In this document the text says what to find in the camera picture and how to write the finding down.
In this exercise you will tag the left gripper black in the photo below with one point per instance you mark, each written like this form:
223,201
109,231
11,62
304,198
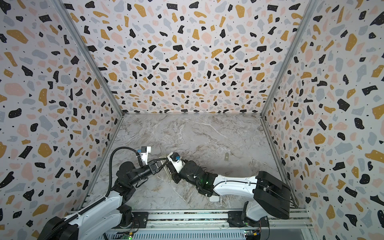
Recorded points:
152,163

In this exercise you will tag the red and white remote control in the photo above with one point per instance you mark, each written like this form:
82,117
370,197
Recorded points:
214,199

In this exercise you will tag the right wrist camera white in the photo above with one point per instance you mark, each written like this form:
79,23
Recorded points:
175,160

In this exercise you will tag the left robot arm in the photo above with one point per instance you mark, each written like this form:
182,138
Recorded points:
107,212

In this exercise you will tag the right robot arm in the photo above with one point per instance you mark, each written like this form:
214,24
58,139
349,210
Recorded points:
268,195

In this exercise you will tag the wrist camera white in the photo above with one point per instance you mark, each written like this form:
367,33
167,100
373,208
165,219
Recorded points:
175,160
144,155

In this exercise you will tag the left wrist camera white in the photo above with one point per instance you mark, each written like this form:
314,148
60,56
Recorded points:
144,155

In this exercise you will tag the aluminium mounting rail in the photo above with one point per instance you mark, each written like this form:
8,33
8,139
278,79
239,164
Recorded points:
191,225

